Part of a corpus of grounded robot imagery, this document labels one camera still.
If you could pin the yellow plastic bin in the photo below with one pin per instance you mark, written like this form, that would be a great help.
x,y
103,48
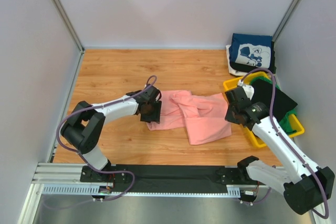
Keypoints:
x,y
292,119

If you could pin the white folded t shirt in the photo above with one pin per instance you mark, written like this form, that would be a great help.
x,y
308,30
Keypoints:
x,y
231,70

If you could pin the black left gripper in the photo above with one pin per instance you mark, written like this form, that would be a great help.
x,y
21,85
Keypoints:
x,y
156,117

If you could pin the pink t shirt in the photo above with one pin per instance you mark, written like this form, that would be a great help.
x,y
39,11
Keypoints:
x,y
202,116

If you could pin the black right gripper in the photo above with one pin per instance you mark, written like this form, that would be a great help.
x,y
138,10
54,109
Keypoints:
x,y
228,117

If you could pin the navy printed folded t shirt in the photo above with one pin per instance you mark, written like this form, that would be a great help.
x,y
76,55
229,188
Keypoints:
x,y
238,41

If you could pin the aluminium corner post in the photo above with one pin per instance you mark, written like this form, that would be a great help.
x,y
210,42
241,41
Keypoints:
x,y
285,19
62,12

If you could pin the black folded shirt in stack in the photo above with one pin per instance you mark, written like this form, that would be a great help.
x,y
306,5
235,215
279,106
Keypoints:
x,y
262,68

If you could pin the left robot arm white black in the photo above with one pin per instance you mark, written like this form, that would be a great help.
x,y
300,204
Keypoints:
x,y
83,127

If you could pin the black folded t shirt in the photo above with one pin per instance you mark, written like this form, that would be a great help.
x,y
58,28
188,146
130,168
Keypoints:
x,y
263,93

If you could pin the green t shirt in bin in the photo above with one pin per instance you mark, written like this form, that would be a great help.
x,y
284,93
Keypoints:
x,y
283,123

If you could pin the aluminium frame rail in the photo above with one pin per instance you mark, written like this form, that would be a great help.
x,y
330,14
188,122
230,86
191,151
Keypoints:
x,y
70,173

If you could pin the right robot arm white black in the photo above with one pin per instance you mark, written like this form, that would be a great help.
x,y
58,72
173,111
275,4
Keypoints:
x,y
302,182

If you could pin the aluminium corner post right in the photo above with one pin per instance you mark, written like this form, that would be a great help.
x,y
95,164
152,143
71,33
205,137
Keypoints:
x,y
285,19

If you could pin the aluminium corner post left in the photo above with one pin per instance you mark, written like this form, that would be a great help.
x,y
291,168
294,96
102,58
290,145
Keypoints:
x,y
62,12

